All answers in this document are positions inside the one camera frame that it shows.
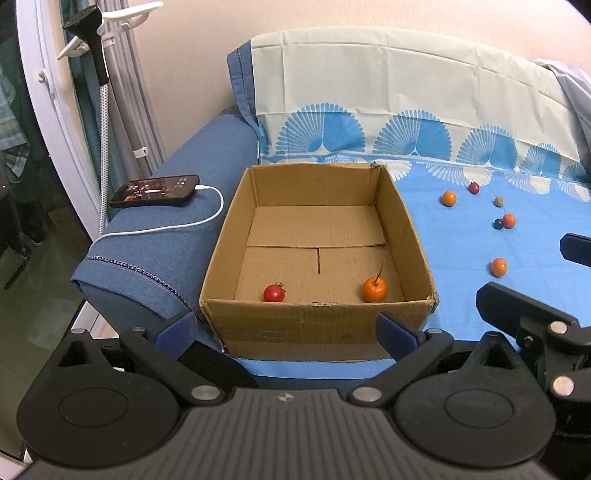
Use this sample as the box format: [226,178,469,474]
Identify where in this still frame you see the orange with stem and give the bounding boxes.
[362,261,388,303]

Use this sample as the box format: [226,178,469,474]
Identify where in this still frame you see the orange kumquat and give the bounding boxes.
[490,257,508,278]
[441,190,457,207]
[502,213,516,229]

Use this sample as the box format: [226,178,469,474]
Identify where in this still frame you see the white steamer hanger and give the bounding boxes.
[57,1,163,60]

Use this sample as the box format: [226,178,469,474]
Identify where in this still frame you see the white door frame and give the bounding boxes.
[15,0,100,239]

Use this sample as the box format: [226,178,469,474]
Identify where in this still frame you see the red cherry tomato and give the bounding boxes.
[468,182,480,195]
[263,283,286,302]

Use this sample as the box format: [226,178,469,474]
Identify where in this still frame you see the black garment steamer head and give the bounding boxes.
[63,4,109,86]

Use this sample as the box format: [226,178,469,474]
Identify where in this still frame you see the white charging cable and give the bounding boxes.
[91,184,226,243]

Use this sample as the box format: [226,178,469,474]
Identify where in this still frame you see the blue sofa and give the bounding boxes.
[69,40,267,345]

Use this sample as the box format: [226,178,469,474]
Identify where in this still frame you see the brown cardboard box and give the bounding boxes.
[199,163,439,361]

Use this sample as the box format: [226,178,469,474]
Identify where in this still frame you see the braided steamer hose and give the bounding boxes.
[97,82,112,236]

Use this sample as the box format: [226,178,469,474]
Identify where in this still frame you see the black smartphone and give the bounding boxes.
[109,175,200,208]

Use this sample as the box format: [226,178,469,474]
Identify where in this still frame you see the blue white patterned cloth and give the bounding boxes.
[239,26,591,381]

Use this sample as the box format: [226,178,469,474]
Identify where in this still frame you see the grey blanket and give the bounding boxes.
[534,58,591,176]

